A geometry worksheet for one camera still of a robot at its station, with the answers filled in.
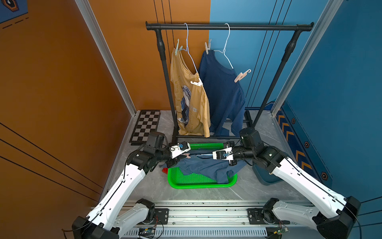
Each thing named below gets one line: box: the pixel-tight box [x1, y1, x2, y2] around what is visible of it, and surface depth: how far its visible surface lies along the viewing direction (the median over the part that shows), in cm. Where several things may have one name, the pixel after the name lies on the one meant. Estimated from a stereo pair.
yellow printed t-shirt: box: [170, 47, 211, 138], surface depth 79 cm
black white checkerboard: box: [128, 110, 161, 146], surface depth 111 cm
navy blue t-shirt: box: [198, 50, 246, 137], surface depth 70 cm
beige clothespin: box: [204, 38, 212, 55], surface depth 77 cm
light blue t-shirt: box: [176, 149, 250, 184], surface depth 82 cm
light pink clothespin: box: [233, 69, 252, 84], surface depth 61 cm
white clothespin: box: [190, 78, 203, 87], surface depth 65 cm
